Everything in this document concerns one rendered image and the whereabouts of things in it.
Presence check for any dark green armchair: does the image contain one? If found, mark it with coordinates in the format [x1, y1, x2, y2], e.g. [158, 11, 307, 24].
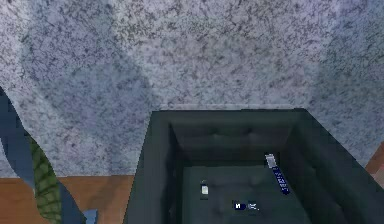
[123, 108, 384, 224]

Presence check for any small white and black phone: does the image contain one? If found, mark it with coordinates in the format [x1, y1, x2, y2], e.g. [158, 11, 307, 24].
[199, 179, 211, 201]

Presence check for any small dark blue flat object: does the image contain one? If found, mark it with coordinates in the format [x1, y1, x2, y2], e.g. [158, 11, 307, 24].
[232, 200, 260, 212]

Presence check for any dark blue remote control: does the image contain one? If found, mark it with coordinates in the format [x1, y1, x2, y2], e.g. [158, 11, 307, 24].
[264, 153, 291, 196]

